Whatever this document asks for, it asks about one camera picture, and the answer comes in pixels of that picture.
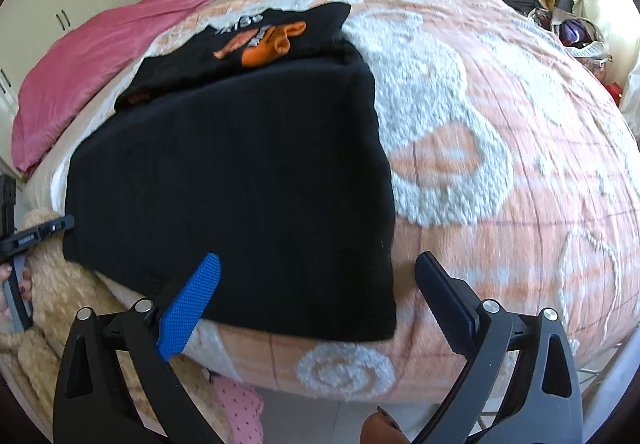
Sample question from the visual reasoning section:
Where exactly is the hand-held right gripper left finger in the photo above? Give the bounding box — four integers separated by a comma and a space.
52, 251, 223, 444

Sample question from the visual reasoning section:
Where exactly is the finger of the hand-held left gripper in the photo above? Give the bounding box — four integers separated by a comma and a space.
29, 215, 76, 243

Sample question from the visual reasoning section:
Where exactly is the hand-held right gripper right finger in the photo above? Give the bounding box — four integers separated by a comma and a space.
412, 251, 586, 444

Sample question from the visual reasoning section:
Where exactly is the black sweater with orange cuffs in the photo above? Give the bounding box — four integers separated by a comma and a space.
62, 1, 399, 343

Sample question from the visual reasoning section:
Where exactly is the bag of clothes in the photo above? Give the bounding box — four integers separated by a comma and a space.
529, 6, 614, 63

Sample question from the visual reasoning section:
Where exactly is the person's left hand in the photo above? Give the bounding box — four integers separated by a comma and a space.
0, 265, 35, 321

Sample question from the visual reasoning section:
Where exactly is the person's right hand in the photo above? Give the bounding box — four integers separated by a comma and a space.
360, 405, 414, 444

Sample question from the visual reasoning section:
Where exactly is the beige plush toy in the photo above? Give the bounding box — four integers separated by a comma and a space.
0, 209, 217, 444

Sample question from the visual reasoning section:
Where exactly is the pink dotted cloth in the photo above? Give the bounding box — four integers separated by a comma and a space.
212, 376, 266, 444

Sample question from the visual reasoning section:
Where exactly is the orange and white fuzzy bedspread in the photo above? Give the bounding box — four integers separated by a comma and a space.
0, 0, 640, 406

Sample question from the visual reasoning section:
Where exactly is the pink duvet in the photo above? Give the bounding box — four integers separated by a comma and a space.
11, 0, 264, 176

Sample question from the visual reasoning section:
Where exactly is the white frame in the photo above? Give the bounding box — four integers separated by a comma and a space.
574, 341, 633, 407

